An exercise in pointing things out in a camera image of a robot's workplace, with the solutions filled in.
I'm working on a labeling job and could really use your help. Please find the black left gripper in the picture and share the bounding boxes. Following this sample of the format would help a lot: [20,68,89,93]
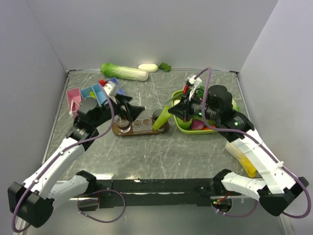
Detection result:
[92,93,145,128]

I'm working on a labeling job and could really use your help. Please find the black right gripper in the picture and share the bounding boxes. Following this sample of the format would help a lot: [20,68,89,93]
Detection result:
[168,89,220,122]

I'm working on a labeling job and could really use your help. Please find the frosted clear glass cup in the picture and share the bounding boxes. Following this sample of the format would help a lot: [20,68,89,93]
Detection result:
[115,117,131,133]

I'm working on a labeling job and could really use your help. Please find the clear textured plastic holder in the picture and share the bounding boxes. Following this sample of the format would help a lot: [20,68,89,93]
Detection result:
[132,117,153,135]

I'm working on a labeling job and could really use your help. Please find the dark glass cup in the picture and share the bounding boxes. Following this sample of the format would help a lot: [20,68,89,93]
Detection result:
[152,109,168,133]

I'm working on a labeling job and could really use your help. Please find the yellow cabbage by arm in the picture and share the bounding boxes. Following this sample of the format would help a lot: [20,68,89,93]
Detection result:
[225,142,257,178]

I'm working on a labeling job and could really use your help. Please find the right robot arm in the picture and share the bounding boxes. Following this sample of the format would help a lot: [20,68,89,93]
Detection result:
[168,85,312,218]

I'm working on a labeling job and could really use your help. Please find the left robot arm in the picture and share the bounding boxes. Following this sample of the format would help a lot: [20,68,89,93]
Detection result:
[8,94,145,233]

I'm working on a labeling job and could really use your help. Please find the brown wooden tray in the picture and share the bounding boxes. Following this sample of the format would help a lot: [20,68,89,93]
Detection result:
[112,117,169,137]

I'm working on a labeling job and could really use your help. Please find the green toothpaste tubes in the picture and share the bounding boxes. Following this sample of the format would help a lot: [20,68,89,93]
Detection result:
[89,92,96,98]

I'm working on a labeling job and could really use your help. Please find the green scallion leaf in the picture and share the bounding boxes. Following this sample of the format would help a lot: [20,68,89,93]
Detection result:
[166,94,181,103]

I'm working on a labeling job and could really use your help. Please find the green plastic vegetable basket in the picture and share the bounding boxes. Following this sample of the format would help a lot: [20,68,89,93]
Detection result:
[171,90,215,135]

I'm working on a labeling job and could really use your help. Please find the purple drawer box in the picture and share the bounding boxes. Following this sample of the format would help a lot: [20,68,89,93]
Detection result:
[107,77,126,95]

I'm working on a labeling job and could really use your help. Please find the purple onion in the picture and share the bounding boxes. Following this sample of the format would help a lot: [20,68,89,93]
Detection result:
[190,119,204,131]

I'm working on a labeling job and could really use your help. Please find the red chili pepper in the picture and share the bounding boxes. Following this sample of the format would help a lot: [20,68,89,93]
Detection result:
[182,84,189,94]

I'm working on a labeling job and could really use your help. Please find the napa cabbage on table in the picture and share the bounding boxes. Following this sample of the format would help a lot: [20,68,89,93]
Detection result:
[100,63,149,81]

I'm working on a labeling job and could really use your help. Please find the white daikon radish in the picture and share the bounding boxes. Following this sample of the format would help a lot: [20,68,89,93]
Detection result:
[138,63,172,73]

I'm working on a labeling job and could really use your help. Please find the teal drawer box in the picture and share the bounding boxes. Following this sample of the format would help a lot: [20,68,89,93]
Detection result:
[80,86,94,99]

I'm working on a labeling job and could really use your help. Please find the napa cabbage in basket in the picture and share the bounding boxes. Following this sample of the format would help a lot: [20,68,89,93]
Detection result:
[232,99,240,112]

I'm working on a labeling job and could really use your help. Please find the pink drawer box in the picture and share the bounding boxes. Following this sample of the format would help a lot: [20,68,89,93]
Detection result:
[66,88,82,119]

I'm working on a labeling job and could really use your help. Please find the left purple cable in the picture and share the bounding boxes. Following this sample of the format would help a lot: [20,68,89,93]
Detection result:
[11,79,126,233]

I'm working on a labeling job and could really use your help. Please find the purple cable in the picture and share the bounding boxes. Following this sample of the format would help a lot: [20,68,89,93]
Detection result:
[193,67,311,219]
[11,79,126,233]

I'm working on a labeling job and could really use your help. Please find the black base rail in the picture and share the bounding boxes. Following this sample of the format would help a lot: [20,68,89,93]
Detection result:
[74,178,228,209]

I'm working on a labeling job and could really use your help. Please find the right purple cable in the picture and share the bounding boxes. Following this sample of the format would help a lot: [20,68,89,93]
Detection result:
[193,67,311,219]

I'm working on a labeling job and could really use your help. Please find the aluminium frame rail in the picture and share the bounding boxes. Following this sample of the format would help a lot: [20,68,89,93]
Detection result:
[12,178,283,235]

